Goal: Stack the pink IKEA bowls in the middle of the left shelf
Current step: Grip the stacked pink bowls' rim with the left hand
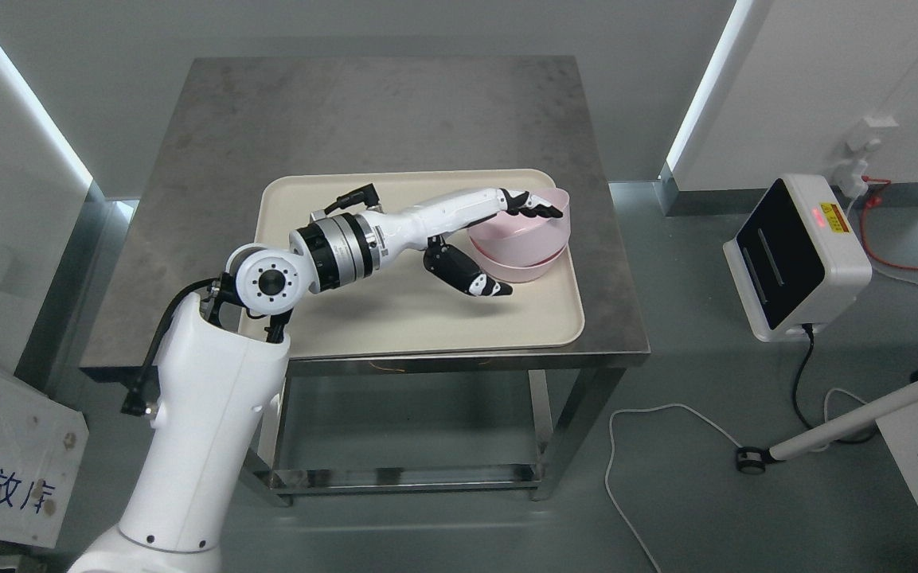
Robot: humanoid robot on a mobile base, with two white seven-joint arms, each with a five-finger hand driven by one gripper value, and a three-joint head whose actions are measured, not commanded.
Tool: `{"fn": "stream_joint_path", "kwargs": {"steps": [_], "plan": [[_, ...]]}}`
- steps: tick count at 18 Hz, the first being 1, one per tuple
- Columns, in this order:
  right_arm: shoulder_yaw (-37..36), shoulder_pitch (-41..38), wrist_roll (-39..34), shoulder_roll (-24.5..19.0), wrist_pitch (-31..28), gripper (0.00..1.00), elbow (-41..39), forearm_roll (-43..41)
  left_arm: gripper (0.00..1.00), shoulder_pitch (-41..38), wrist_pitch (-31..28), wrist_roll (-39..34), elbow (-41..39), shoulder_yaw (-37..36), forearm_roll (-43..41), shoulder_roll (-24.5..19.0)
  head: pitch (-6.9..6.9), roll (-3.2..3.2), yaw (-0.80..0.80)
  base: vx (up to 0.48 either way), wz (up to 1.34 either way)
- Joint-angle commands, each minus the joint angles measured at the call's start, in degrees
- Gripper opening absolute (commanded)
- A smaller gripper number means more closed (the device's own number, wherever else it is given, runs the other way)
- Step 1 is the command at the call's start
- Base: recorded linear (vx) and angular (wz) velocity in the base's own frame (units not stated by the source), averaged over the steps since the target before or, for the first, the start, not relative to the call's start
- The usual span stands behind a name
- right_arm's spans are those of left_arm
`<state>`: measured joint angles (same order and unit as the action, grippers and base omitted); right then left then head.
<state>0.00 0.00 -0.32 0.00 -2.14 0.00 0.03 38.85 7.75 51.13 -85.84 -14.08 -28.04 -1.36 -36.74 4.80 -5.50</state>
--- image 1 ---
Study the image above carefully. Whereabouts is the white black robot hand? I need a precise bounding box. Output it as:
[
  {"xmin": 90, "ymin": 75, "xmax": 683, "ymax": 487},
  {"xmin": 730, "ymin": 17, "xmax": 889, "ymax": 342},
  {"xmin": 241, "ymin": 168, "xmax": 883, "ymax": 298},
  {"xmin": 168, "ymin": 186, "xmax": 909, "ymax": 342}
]
[{"xmin": 356, "ymin": 188, "xmax": 563, "ymax": 297}]

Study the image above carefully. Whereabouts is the red cable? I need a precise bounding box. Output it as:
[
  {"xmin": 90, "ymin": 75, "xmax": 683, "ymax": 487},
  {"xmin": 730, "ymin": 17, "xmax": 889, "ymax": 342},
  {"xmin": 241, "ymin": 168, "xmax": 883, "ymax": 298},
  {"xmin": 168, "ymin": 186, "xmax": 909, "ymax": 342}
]
[{"xmin": 859, "ymin": 177, "xmax": 918, "ymax": 279}]

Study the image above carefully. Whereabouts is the white stand leg with caster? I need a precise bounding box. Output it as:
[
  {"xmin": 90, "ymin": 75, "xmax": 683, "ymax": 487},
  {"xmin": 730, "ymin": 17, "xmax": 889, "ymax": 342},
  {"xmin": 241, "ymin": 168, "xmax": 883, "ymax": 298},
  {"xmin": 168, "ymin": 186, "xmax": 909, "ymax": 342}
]
[{"xmin": 735, "ymin": 381, "xmax": 918, "ymax": 475}]

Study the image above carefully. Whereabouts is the white black device box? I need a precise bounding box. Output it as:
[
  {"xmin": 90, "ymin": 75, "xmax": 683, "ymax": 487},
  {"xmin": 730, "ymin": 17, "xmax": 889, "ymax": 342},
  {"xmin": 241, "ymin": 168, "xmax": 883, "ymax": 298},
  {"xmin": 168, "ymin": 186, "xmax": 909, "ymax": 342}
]
[{"xmin": 723, "ymin": 173, "xmax": 873, "ymax": 342}]

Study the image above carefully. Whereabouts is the white floor cable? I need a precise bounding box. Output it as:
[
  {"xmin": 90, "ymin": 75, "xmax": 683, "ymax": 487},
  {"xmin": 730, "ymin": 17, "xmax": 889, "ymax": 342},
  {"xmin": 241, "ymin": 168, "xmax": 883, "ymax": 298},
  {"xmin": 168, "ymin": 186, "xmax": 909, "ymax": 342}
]
[{"xmin": 604, "ymin": 388, "xmax": 873, "ymax": 573}]

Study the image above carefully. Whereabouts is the white wall plug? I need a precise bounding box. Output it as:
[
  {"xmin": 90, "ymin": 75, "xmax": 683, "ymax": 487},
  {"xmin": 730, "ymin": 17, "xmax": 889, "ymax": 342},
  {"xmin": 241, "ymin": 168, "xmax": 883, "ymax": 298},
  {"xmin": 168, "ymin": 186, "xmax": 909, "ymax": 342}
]
[{"xmin": 834, "ymin": 115, "xmax": 899, "ymax": 201}]

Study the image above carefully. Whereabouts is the black power cable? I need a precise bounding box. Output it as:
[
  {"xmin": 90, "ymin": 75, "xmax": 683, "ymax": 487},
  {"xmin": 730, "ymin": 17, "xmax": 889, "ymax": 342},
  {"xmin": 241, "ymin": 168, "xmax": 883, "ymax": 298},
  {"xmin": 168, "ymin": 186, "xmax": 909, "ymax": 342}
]
[{"xmin": 791, "ymin": 323, "xmax": 873, "ymax": 443}]

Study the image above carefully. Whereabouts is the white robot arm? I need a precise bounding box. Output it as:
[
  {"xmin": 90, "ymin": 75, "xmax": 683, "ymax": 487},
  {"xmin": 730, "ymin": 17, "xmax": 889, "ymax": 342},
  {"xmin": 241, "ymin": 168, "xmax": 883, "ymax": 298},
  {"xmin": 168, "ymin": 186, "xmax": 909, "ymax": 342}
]
[{"xmin": 72, "ymin": 185, "xmax": 380, "ymax": 572}]

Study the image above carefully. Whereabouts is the white labelled sign board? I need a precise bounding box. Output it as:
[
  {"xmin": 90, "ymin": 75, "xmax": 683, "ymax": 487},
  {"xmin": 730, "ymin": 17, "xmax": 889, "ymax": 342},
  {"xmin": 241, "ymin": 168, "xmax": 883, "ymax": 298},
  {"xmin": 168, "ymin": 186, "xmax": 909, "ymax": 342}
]
[{"xmin": 0, "ymin": 373, "xmax": 88, "ymax": 548}]

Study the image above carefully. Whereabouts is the pink bowl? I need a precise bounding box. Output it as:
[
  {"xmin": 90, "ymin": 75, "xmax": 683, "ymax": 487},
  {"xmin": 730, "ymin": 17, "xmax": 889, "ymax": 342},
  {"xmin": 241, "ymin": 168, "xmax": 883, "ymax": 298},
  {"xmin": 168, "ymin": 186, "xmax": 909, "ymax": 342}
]
[
  {"xmin": 468, "ymin": 188, "xmax": 571, "ymax": 266},
  {"xmin": 471, "ymin": 244, "xmax": 568, "ymax": 283}
]

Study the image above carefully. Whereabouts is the steel table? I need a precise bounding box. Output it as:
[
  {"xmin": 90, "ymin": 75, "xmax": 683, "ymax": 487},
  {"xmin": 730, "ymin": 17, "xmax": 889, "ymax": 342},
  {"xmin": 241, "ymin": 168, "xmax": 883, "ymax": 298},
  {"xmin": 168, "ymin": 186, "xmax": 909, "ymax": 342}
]
[{"xmin": 80, "ymin": 56, "xmax": 650, "ymax": 501}]

